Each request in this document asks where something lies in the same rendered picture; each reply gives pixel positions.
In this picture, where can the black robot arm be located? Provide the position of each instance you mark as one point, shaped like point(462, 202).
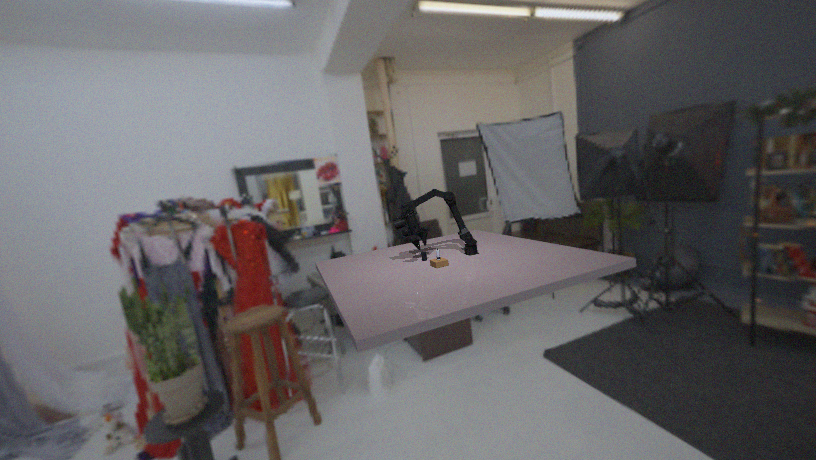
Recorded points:
point(465, 235)

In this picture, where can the tan wooden block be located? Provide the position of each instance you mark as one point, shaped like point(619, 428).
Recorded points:
point(439, 263)

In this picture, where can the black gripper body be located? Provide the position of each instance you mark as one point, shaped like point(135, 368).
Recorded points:
point(415, 229)

